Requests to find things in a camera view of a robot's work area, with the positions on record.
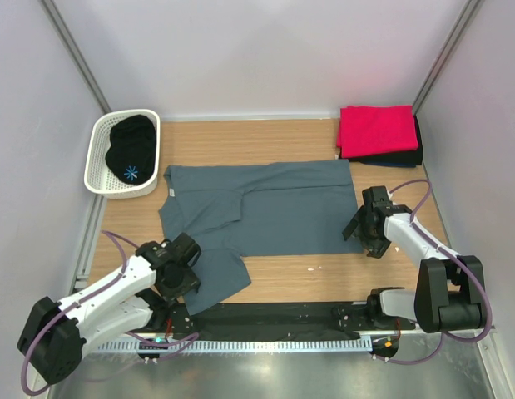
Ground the blue-grey t shirt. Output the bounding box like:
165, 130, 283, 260
159, 160, 363, 315

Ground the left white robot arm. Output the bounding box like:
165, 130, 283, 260
17, 233, 201, 396

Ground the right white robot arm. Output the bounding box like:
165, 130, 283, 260
343, 186, 493, 337

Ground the folded navy t shirt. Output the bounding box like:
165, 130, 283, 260
361, 161, 417, 169

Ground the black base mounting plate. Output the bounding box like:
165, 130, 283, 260
170, 302, 415, 342

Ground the folded black t shirt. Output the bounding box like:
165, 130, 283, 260
349, 116, 423, 166

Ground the folded red t shirt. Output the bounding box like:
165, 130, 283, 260
336, 105, 419, 159

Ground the white perforated plastic basket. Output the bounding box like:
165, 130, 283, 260
84, 109, 161, 200

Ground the black t shirt in basket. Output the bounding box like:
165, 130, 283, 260
105, 115, 156, 185

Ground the white slotted cable duct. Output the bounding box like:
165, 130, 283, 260
95, 336, 373, 355

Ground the aluminium frame rail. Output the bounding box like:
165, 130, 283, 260
72, 273, 89, 293

